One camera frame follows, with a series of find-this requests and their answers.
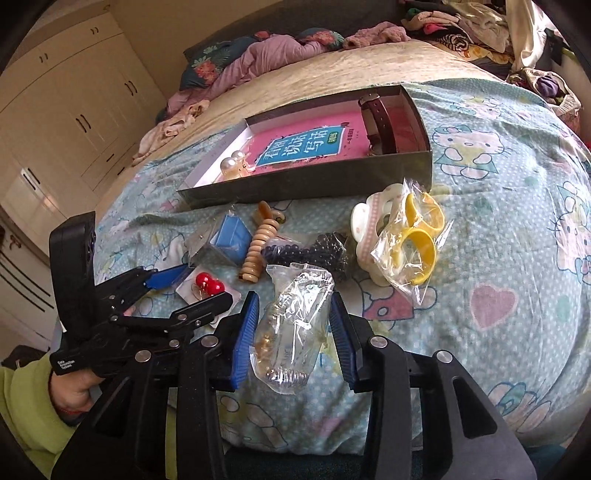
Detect red ball earrings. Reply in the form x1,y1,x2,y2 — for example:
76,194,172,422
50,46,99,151
175,267,242,329

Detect pink fuzzy garment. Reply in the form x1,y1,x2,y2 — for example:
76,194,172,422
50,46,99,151
342,21,411,50

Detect dark cardboard box tray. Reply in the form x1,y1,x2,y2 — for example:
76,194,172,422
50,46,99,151
178,85,433,208

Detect dark bead bracelet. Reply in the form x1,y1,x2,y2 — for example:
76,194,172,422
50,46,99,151
260,231,351,283

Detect green sleeve left forearm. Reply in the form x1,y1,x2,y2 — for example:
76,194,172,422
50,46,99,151
0,354,75,478

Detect pink blanket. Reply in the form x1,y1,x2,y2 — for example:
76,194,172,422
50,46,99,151
166,34,329,118

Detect Hello Kitty blue bedsheet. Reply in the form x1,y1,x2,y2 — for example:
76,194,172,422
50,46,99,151
94,79,590,455

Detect beige bed cover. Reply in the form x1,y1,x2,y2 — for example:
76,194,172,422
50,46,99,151
94,38,500,222

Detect cream wardrobe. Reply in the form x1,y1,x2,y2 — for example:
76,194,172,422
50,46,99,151
1,13,164,350

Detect gold jewelry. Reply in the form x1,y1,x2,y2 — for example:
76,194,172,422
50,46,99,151
250,263,335,395

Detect person's left hand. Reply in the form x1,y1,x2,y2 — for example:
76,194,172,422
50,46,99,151
49,369,103,423

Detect light pink cloth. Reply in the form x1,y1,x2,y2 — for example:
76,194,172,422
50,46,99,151
131,100,209,166

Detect blue small jewelry box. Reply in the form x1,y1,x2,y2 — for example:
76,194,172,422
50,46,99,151
184,211,252,266

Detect pink Chinese book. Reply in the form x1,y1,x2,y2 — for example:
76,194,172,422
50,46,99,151
242,111,370,175

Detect floral bag with clothes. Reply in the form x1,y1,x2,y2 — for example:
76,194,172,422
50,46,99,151
506,68,582,134

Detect yellow bangles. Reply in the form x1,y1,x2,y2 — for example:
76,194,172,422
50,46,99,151
370,180,453,305

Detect white pink hair claw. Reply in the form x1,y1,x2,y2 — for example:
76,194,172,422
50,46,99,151
349,183,404,287

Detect pile of clothes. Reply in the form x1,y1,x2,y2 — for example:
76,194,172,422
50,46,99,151
399,1,514,66

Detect floral dark pillow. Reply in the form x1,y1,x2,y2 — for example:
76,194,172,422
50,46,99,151
179,28,345,90

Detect cream curtain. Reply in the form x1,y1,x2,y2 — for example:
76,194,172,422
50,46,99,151
506,0,559,72

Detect dark green headboard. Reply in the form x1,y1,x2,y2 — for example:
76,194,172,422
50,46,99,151
183,0,404,60

